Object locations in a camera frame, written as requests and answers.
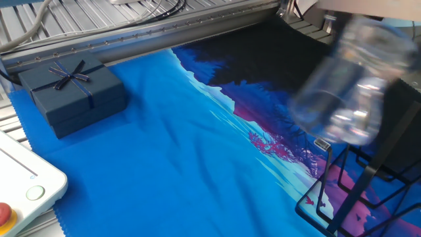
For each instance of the blue landscape printed cloth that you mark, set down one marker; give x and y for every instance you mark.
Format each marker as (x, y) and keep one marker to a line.
(164, 148)

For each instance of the silver UR5 robot arm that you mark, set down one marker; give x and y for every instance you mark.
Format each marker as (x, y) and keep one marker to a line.
(394, 22)

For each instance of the grey black Schunk gripper body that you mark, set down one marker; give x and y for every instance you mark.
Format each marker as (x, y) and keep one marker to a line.
(361, 6)

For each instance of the beige frame post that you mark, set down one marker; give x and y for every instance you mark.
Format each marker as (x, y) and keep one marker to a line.
(329, 24)

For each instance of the dark blue ribboned gift box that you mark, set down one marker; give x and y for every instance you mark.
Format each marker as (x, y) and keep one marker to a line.
(72, 95)

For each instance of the white teach pendant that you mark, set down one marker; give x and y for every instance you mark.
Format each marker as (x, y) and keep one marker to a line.
(19, 177)

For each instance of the black metal cup rack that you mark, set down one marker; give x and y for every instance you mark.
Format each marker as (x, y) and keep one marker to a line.
(366, 177)

